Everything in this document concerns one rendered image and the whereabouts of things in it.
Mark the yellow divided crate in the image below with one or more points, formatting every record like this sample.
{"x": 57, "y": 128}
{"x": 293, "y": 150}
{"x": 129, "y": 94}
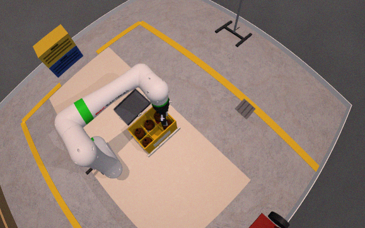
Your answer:
{"x": 155, "y": 134}

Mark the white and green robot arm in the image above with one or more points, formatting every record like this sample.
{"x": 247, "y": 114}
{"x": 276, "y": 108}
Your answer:
{"x": 92, "y": 152}

